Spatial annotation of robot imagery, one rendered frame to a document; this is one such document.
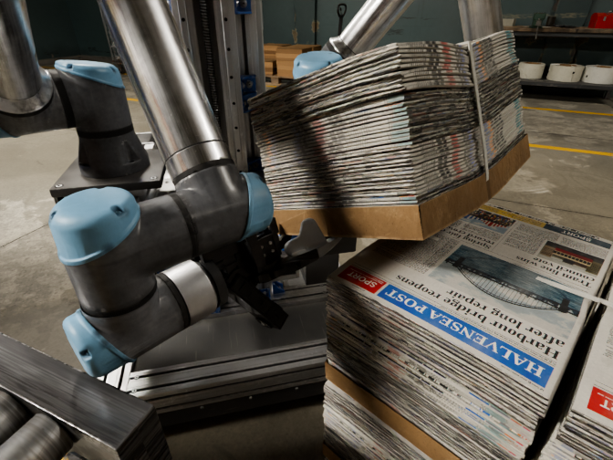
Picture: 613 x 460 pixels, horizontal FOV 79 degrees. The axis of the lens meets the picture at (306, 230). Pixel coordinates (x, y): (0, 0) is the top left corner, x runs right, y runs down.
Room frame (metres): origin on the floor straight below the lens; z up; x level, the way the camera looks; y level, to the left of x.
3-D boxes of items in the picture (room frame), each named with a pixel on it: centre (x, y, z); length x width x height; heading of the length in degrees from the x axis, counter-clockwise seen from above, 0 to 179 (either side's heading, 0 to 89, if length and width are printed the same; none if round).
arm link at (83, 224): (0.32, 0.19, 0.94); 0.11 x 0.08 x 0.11; 128
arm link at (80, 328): (0.31, 0.20, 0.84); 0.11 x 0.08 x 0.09; 136
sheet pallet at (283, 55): (6.99, 0.37, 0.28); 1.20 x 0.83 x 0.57; 66
